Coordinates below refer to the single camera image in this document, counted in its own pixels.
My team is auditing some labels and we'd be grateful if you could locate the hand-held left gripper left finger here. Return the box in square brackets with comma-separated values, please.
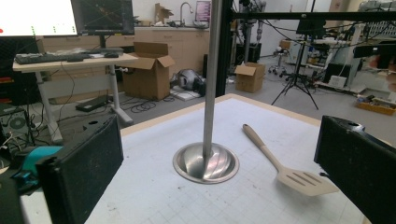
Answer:
[35, 113, 125, 224]

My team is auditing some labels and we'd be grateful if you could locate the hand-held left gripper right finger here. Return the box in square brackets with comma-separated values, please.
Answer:
[313, 115, 396, 224]

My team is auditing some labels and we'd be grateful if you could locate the beige slotted spatula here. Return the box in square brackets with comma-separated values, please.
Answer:
[242, 123, 340, 198]

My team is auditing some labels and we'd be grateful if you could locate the steel utensil stand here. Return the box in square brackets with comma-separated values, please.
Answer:
[172, 0, 241, 185]

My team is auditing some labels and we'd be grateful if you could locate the yellow tray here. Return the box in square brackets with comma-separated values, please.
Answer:
[355, 97, 396, 117]

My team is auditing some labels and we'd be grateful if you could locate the flat black device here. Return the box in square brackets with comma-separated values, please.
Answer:
[75, 94, 110, 113]

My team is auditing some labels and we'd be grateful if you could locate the white grid mat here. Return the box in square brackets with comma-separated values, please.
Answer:
[20, 97, 367, 224]

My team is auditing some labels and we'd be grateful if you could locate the black computer tower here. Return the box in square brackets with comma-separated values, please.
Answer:
[0, 106, 31, 147]

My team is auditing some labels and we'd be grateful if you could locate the black tripod stand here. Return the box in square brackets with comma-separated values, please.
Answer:
[271, 33, 320, 111]

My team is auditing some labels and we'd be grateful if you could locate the beige standing desk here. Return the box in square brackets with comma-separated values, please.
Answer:
[12, 52, 139, 145]

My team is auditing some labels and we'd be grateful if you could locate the large open cardboard box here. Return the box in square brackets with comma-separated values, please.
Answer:
[120, 41, 177, 102]

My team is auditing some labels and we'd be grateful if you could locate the black keyboard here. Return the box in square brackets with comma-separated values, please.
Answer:
[14, 52, 92, 65]

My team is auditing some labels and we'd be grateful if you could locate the flat white box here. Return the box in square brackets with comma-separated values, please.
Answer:
[170, 86, 202, 103]

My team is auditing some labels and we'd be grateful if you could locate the grey bag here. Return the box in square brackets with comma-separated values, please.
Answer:
[177, 68, 206, 97]

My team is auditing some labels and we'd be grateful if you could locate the small open cardboard box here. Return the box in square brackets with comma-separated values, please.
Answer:
[233, 62, 266, 94]

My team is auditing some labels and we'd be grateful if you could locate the dark monitor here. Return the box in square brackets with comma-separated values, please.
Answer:
[70, 0, 135, 36]

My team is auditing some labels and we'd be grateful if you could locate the lit white monitor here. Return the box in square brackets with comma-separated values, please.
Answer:
[0, 0, 78, 37]

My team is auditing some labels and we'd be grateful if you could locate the curved metal faucet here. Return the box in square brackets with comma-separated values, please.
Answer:
[178, 1, 195, 27]

